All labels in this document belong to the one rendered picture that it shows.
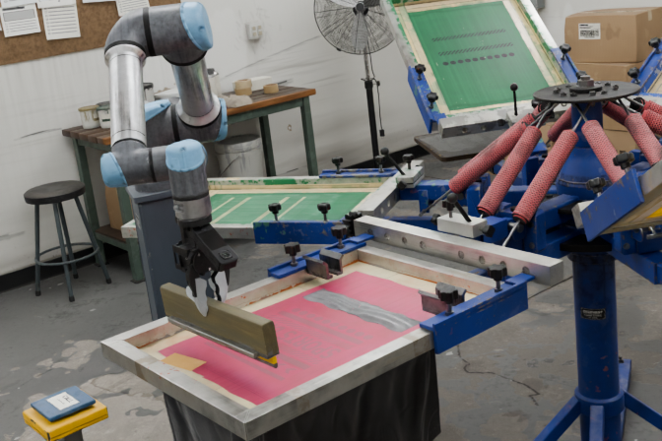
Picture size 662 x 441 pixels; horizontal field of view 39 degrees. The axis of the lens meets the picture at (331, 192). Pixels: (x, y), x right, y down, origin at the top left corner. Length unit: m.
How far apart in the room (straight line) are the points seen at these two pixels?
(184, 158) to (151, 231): 0.75
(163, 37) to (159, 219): 0.59
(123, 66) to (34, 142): 3.72
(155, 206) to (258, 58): 4.10
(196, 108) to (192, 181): 0.62
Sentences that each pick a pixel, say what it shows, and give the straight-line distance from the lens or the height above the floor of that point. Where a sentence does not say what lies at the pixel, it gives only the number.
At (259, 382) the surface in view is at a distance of 1.97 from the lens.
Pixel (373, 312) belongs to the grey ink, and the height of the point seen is 0.96.
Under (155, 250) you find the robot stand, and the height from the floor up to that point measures 1.04.
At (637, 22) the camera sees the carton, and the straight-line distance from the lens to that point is 6.16.
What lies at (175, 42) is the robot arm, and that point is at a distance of 2.24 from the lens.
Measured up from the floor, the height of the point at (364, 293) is 0.96.
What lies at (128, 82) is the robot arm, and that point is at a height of 1.56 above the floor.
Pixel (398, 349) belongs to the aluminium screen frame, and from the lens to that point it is 1.96.
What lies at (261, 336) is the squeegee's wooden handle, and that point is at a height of 1.08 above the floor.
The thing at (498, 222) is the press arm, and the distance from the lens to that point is 2.52.
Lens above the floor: 1.82
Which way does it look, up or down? 15 degrees down
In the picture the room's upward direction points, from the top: 7 degrees counter-clockwise
